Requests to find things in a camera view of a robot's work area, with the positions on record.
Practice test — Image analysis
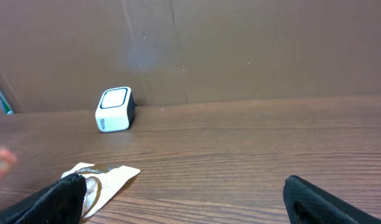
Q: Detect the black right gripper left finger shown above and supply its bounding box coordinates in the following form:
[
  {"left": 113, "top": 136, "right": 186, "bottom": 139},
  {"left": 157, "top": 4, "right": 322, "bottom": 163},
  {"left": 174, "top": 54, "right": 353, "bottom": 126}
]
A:
[{"left": 0, "top": 174, "right": 86, "bottom": 224}]

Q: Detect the white barcode scanner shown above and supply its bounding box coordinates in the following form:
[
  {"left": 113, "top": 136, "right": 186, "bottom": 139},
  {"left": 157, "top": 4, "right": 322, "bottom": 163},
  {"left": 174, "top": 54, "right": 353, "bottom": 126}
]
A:
[{"left": 95, "top": 86, "right": 136, "bottom": 133}]

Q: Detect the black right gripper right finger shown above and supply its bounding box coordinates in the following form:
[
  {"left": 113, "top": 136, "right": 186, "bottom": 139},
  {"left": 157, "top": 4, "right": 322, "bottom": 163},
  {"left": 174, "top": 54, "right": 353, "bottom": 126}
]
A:
[{"left": 283, "top": 175, "right": 381, "bottom": 224}]

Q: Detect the beige snack pouch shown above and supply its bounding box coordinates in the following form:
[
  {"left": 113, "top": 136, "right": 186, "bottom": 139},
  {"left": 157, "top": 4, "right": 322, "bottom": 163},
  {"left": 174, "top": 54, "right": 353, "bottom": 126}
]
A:
[{"left": 61, "top": 162, "right": 140, "bottom": 222}]

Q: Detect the small orange box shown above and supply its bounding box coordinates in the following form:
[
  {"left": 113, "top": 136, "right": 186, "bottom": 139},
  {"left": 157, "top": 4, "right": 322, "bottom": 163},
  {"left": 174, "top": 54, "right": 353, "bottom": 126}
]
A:
[{"left": 0, "top": 147, "right": 17, "bottom": 179}]

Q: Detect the brown cardboard backdrop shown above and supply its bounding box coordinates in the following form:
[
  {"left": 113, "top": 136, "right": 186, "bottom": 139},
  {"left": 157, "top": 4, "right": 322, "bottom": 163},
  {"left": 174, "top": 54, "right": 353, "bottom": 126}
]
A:
[{"left": 0, "top": 1, "right": 381, "bottom": 113}]

